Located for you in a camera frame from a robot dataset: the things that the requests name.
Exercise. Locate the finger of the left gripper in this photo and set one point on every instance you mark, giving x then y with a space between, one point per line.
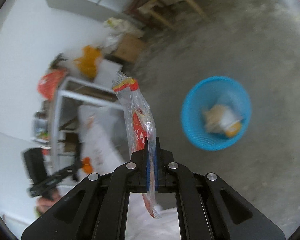
69 171

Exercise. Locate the floral tablecloth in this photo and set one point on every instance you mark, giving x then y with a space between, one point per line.
102 133

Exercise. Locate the blue plastic waste basket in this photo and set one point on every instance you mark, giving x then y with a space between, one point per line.
216 90

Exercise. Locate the brown paper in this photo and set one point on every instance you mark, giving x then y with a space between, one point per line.
212 117

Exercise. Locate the white side table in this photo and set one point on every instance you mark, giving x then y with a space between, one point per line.
71 93

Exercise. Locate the person's left hand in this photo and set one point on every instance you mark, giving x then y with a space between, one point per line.
43 204

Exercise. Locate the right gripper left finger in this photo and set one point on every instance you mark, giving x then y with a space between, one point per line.
96 208

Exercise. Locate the white bags on box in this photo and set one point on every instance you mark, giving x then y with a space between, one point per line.
119 28

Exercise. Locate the brown cardboard box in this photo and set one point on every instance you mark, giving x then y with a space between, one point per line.
129 48

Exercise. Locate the clear red zip bag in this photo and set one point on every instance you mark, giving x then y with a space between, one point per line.
141 132

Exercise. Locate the white cardboard box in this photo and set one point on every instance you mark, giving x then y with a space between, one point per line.
107 72

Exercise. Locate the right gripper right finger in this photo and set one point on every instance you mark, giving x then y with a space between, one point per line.
208 207

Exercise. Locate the red plastic bag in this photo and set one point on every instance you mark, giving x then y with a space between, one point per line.
49 83

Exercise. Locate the dark wooden stool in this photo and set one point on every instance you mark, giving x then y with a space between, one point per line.
132 11

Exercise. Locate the orange white medicine box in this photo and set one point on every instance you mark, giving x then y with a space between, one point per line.
230 123

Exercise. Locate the yellow plastic bag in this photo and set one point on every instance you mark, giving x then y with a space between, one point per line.
89 61

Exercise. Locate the steel rice cooker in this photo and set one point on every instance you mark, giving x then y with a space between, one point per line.
40 131

